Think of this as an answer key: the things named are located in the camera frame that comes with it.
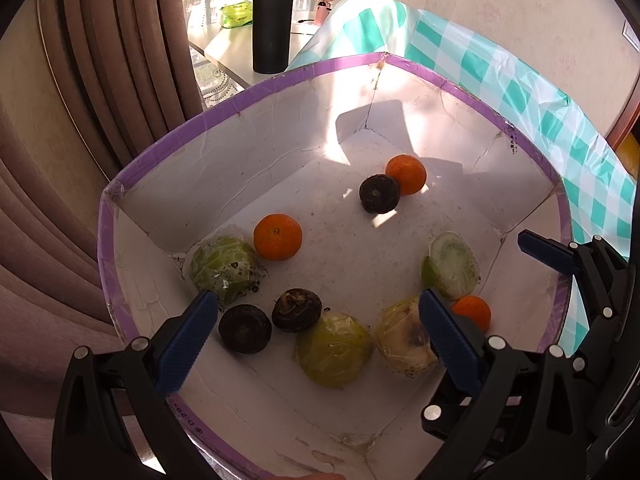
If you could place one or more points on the black thermos bottle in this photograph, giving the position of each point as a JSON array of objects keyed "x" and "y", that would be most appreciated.
[{"x": 272, "y": 20}]

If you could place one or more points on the brown patterned curtain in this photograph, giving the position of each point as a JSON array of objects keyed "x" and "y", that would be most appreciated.
[{"x": 75, "y": 110}]

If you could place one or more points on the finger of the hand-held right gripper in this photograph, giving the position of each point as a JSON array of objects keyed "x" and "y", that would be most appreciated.
[
  {"x": 545, "y": 252},
  {"x": 435, "y": 422}
]

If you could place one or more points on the yellowish bruised wrapped fruit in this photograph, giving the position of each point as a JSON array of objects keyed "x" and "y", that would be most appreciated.
[{"x": 400, "y": 335}]

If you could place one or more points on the smooth green wrapped fruit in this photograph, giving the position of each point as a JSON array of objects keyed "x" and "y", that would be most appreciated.
[{"x": 334, "y": 350}]

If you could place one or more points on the orange tangerine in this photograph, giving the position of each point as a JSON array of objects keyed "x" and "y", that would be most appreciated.
[
  {"x": 277, "y": 236},
  {"x": 475, "y": 312},
  {"x": 406, "y": 174}
]

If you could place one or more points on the dark round fruit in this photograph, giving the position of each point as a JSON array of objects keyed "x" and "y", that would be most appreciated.
[
  {"x": 380, "y": 193},
  {"x": 296, "y": 310},
  {"x": 245, "y": 329}
]

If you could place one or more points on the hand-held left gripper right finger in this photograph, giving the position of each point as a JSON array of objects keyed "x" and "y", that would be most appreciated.
[{"x": 450, "y": 340}]

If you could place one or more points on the white cardboard box purple rim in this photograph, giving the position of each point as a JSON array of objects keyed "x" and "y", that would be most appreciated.
[{"x": 350, "y": 260}]

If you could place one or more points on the brown wooden frame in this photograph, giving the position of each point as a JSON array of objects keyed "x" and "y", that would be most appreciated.
[{"x": 622, "y": 125}]

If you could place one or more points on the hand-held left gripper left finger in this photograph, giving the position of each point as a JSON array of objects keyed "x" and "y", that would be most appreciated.
[{"x": 185, "y": 340}]

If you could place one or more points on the white desk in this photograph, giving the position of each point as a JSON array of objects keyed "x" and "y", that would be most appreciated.
[{"x": 230, "y": 55}]

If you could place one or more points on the teal checked tablecloth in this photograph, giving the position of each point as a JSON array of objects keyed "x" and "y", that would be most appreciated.
[{"x": 450, "y": 45}]

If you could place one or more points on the pale green fruit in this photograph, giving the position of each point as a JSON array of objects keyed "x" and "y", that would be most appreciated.
[{"x": 450, "y": 265}]

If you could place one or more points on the green snack packet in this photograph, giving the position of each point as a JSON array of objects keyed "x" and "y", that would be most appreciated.
[{"x": 236, "y": 16}]

